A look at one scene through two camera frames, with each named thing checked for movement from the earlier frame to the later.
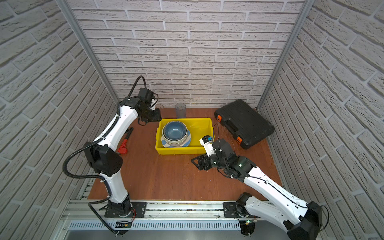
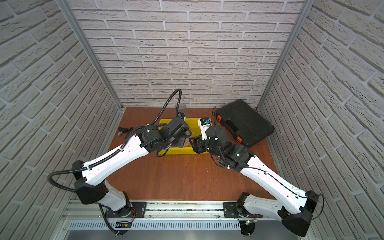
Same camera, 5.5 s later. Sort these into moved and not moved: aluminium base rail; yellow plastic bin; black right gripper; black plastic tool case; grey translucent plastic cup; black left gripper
Moved: black left gripper; black right gripper
Not moved: grey translucent plastic cup; black plastic tool case; yellow plastic bin; aluminium base rail
